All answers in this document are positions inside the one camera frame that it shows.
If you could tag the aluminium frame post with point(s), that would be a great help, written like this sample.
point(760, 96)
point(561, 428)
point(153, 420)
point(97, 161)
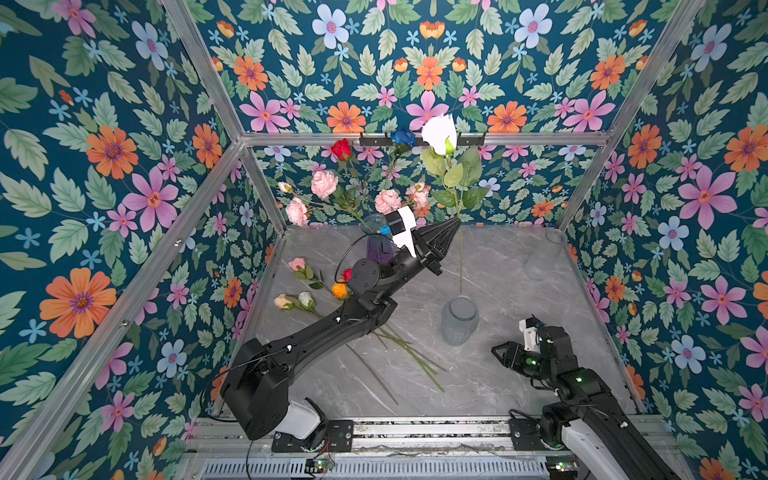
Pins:
point(682, 19)
point(194, 44)

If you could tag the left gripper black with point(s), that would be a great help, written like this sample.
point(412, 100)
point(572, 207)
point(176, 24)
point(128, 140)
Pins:
point(432, 235)

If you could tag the pink rosebud stem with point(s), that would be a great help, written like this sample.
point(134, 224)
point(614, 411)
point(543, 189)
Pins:
point(307, 274)

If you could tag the red rose stem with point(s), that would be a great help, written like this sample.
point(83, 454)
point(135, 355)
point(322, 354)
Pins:
point(345, 162)
point(389, 338)

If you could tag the blue rose stem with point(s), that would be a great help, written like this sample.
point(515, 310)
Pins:
point(403, 141)

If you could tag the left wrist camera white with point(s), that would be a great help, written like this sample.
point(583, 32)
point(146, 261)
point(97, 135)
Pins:
point(399, 226)

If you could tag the white rose stem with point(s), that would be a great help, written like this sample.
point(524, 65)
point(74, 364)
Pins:
point(307, 302)

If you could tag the red rose stem lying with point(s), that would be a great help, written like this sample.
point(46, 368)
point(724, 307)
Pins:
point(389, 338)

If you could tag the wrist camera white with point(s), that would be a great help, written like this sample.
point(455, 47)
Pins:
point(399, 226)
point(529, 328)

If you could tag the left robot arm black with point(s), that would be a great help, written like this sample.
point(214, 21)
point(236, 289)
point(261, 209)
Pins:
point(256, 387)

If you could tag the aluminium frame post left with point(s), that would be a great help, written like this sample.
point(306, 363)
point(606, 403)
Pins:
point(194, 44)

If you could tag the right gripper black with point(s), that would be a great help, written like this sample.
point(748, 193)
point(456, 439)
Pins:
point(511, 356)

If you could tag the orange rose stem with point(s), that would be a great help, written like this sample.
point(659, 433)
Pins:
point(340, 291)

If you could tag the purple blue glass vase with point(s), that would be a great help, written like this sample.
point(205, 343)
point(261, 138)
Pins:
point(379, 247)

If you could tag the aluminium frame post right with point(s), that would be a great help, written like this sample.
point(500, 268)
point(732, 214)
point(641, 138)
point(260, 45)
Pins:
point(682, 19)

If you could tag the clear ribbed glass vase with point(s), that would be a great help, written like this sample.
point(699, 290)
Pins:
point(459, 320)

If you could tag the pink carnation spray stem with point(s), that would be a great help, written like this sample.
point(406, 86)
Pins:
point(330, 196)

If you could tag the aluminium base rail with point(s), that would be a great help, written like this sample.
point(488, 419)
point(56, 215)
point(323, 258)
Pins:
point(510, 446)

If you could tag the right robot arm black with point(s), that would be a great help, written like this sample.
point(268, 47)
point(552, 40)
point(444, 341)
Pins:
point(594, 408)

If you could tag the clear glass vase far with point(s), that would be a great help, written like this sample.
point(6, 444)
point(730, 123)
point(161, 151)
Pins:
point(542, 261)

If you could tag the aluminium back crossbar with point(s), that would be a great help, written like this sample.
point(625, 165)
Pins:
point(464, 139)

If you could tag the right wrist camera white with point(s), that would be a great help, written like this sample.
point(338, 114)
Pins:
point(529, 328)

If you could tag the cream peach rose stem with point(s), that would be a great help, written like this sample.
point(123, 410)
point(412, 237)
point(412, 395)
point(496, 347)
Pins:
point(286, 302)

